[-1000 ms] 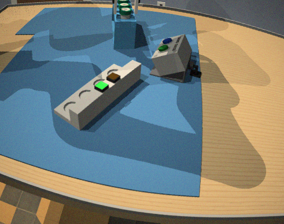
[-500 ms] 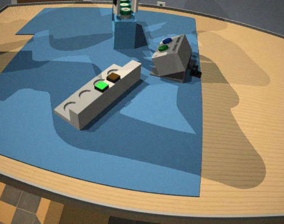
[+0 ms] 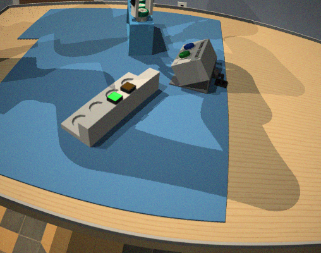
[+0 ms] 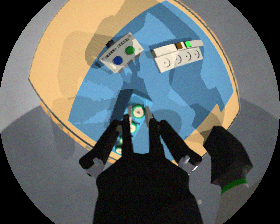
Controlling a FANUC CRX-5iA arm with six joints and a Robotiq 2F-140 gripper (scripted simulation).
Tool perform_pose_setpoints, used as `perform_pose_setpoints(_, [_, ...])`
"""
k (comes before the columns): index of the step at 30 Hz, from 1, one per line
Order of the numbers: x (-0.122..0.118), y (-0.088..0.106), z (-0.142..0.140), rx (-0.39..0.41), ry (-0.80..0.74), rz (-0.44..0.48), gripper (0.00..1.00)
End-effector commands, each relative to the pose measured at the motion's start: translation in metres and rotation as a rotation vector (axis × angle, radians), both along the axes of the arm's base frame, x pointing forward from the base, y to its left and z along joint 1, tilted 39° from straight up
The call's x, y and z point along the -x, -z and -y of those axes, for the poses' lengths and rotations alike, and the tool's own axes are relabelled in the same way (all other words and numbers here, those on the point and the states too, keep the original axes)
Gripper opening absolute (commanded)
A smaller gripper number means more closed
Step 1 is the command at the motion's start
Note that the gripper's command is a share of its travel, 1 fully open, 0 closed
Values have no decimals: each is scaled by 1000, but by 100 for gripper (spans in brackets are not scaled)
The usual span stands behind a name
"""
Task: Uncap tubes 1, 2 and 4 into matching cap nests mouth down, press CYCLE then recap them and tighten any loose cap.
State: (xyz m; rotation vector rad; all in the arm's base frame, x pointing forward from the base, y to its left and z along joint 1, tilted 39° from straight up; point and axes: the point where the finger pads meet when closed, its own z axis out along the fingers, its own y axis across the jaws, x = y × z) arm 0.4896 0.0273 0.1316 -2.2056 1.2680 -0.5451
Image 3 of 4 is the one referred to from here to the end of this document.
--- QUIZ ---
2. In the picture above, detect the blue flat mat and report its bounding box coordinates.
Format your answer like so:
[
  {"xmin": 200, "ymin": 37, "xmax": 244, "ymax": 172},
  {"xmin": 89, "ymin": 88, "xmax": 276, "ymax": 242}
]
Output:
[{"xmin": 0, "ymin": 8, "xmax": 229, "ymax": 223}]

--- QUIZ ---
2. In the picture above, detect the blue rectangular tube holder block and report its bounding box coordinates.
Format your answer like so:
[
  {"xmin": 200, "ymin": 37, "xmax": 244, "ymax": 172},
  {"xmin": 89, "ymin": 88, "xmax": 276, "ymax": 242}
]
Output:
[{"xmin": 126, "ymin": 0, "xmax": 154, "ymax": 56}]

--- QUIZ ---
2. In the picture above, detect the grey control box with blue and green keys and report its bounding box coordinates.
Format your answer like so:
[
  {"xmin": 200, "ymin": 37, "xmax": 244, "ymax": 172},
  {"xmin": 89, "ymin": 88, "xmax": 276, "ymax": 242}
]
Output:
[{"xmin": 169, "ymin": 39, "xmax": 227, "ymax": 94}]

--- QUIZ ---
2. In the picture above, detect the dark grey table edge trim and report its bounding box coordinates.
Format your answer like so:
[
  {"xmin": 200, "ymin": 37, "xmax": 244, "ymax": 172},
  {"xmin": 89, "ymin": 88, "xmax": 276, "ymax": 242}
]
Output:
[{"xmin": 0, "ymin": 1, "xmax": 321, "ymax": 249}]

